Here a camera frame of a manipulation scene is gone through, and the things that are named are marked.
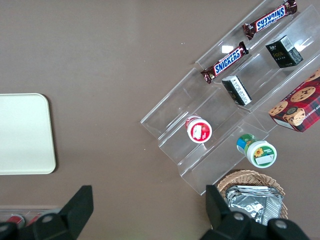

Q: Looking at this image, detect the Snickers chocolate bar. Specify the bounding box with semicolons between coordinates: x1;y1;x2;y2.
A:
242;0;299;41
200;41;250;85

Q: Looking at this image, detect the silver foil wrapped package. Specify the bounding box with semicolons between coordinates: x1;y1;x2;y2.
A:
226;192;283;226
228;185;284;198

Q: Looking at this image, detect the clear acrylic stepped display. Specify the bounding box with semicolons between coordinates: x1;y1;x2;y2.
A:
140;0;320;196

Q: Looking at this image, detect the red lid white jar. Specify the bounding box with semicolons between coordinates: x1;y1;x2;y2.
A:
184;115;213;144

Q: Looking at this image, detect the light wicker basket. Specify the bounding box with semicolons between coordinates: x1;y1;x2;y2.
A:
216;169;289;226

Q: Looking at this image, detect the green label white lid jar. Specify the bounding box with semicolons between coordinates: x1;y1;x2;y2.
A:
236;133;278;169

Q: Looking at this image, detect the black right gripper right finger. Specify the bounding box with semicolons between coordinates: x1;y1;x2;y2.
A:
203;185;311;240

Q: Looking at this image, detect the small black carton box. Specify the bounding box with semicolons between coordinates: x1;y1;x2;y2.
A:
265;34;304;69
221;75;253;107

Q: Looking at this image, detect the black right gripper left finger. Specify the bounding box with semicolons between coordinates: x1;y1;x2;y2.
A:
0;185;94;240

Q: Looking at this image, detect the red tartan cookie box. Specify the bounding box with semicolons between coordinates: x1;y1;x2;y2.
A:
267;68;320;133

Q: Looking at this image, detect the clear acrylic bottle rack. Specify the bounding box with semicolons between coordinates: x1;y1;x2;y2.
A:
0;205;64;227

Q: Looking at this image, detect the cream plastic tray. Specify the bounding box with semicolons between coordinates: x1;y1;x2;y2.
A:
0;93;57;175

